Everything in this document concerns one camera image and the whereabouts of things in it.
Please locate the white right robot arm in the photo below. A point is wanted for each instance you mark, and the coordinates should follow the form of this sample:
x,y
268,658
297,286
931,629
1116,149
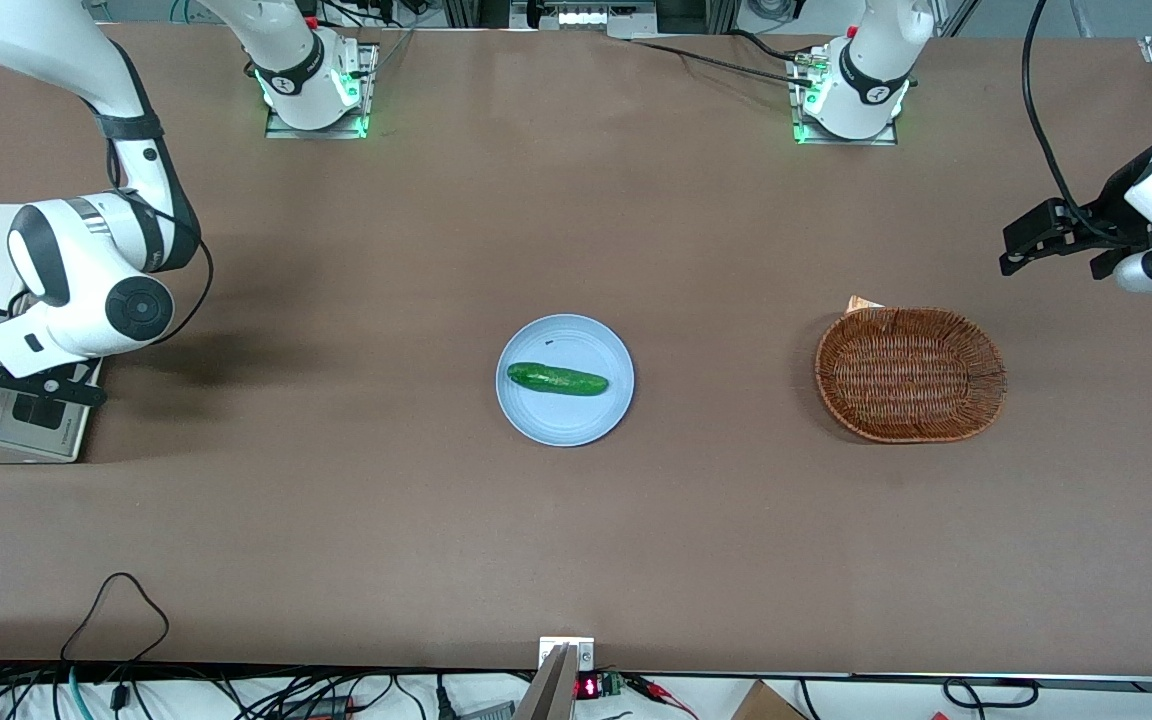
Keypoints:
x,y
86,250

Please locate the brown oval wicker basket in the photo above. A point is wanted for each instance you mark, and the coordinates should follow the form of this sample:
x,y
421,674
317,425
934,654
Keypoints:
x,y
911,375

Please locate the light blue round plate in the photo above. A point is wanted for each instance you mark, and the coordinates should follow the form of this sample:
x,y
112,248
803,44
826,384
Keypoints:
x,y
576,420

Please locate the small beige paper tag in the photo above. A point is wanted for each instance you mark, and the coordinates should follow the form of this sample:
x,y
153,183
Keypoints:
x,y
861,303

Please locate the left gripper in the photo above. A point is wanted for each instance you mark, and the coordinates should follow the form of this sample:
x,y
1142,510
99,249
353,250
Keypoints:
x,y
1112,213

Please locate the brown cardboard box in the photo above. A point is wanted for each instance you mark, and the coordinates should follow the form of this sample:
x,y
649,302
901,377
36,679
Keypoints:
x,y
766,703

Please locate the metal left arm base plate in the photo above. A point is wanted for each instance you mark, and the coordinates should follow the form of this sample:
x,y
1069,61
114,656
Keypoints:
x,y
796,100

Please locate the green cucumber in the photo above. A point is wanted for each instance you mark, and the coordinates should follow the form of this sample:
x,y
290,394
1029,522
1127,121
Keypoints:
x,y
556,379

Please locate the red digit display module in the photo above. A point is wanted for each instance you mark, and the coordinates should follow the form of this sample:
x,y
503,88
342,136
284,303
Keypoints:
x,y
588,687

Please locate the toaster oven glass door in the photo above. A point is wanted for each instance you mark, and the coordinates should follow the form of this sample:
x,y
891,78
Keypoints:
x,y
26,445

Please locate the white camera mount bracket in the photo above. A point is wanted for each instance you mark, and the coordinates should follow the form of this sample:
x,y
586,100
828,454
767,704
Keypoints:
x,y
584,655

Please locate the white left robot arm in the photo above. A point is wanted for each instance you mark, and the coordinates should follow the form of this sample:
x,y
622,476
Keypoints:
x,y
871,60

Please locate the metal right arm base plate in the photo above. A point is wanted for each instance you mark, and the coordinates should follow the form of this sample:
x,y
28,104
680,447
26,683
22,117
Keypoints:
x,y
368,90

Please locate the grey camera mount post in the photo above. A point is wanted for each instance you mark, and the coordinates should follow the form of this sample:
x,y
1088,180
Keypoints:
x,y
548,690

